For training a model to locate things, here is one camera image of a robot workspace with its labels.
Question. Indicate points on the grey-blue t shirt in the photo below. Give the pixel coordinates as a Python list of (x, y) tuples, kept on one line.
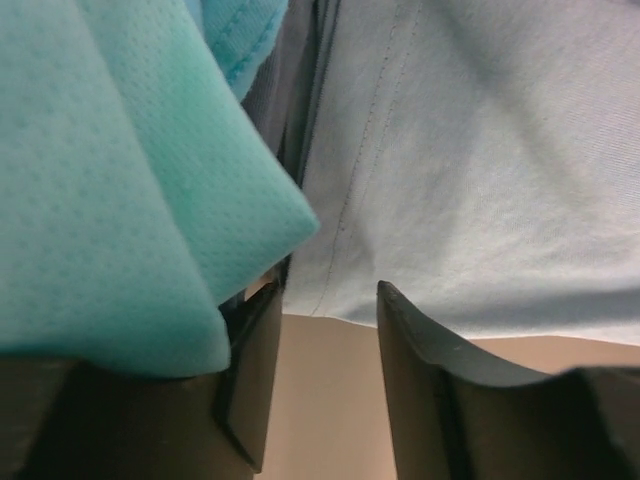
[(482, 156)]

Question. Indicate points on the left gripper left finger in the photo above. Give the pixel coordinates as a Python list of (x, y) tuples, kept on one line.
[(67, 419)]

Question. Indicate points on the teal folded t shirt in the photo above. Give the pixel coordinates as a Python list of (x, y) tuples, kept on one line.
[(136, 195)]

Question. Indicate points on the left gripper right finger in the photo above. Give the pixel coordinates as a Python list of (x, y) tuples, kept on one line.
[(457, 411)]

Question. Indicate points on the dark blue folded t shirt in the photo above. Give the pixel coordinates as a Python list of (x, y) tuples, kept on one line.
[(284, 98)]

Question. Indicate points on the bright blue folded t shirt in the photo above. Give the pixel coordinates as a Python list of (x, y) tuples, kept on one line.
[(240, 34)]

